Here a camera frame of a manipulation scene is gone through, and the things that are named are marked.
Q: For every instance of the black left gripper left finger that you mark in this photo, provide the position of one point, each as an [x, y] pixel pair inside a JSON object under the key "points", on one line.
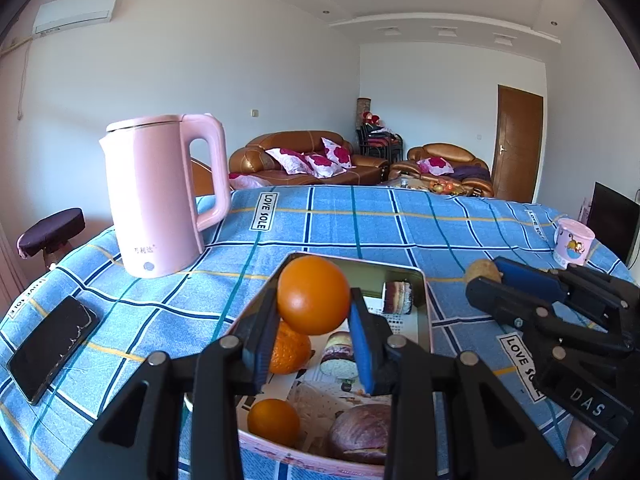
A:
{"points": [[137, 436]]}

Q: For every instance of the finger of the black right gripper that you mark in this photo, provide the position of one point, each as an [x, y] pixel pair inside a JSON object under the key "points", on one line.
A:
{"points": [[603, 298], [507, 305]]}

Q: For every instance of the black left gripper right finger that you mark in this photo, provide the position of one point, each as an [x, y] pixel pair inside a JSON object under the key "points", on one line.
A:
{"points": [[489, 435]]}

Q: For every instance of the small tan round fruit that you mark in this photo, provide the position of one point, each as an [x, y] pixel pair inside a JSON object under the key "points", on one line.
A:
{"points": [[482, 268]]}

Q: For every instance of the purple layered cake roll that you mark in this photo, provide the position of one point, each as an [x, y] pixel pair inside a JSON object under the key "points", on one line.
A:
{"points": [[397, 298]]}

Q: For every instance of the purple round passion fruit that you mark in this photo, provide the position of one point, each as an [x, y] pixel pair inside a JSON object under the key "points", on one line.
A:
{"points": [[361, 435]]}

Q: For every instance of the large front orange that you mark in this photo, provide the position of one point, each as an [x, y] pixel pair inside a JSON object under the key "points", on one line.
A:
{"points": [[290, 352]]}

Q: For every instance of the person right hand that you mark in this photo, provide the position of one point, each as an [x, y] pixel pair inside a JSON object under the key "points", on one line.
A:
{"points": [[578, 443]]}

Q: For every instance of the pink cartoon lidded cup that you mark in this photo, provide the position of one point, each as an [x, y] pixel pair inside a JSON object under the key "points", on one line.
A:
{"points": [[572, 241]]}

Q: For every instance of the black television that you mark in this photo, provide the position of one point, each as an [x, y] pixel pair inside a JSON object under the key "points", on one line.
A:
{"points": [[614, 220]]}

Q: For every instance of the blue plaid tablecloth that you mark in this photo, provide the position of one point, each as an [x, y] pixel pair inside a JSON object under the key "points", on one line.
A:
{"points": [[182, 313]]}

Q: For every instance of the coffee table with fruit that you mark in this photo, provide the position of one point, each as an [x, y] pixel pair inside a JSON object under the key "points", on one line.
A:
{"points": [[437, 186]]}

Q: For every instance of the black smartphone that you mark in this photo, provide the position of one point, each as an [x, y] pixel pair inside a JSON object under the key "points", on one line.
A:
{"points": [[45, 351]]}

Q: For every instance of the brown leather armchair sofa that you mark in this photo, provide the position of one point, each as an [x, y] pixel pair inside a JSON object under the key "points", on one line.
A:
{"points": [[469, 170]]}

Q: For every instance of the armchair floral pillow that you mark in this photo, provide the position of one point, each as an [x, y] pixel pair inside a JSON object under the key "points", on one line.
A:
{"points": [[435, 166]]}

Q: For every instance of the pink rectangular tin box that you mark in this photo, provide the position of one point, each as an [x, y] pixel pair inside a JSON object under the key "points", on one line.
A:
{"points": [[369, 277]]}

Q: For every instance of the printed paper leaflet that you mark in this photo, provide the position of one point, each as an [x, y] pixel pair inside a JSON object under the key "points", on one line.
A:
{"points": [[327, 386]]}

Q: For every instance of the brown wooden door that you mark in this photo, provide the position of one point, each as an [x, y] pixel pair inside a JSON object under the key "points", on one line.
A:
{"points": [[520, 125]]}

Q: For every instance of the stacked dark chairs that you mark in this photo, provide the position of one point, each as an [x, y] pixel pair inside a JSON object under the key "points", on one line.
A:
{"points": [[375, 139]]}

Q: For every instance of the dark round stool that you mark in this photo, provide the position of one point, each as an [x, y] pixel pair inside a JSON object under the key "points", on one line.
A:
{"points": [[51, 236]]}

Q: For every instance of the white red floral pillow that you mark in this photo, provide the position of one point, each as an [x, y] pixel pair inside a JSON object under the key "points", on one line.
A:
{"points": [[292, 162]]}

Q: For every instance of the pink electric kettle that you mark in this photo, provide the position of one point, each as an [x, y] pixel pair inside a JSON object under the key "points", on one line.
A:
{"points": [[151, 190]]}

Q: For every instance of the brown leather near armchair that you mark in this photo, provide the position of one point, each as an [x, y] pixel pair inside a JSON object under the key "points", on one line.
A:
{"points": [[202, 177]]}

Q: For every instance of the brown leather long sofa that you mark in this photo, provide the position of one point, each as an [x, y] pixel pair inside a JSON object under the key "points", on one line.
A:
{"points": [[252, 160]]}

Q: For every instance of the white wall air conditioner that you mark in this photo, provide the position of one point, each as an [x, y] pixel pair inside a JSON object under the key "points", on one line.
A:
{"points": [[59, 15]]}

